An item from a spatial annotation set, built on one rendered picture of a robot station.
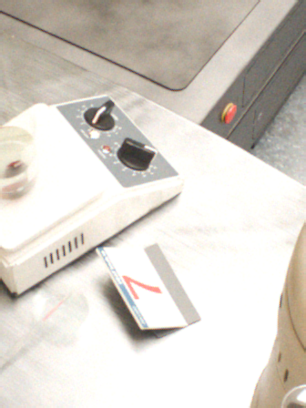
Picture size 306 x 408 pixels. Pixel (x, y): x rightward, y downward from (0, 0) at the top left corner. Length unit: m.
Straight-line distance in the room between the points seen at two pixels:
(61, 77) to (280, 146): 0.92
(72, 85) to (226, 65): 0.55
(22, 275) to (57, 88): 0.25
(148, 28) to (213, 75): 0.13
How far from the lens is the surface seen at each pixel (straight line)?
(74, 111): 1.14
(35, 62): 1.26
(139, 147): 1.10
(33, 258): 1.05
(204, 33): 1.78
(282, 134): 2.11
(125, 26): 1.78
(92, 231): 1.09
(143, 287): 1.08
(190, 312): 1.09
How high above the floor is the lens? 1.73
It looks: 59 degrees down
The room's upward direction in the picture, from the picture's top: 1 degrees clockwise
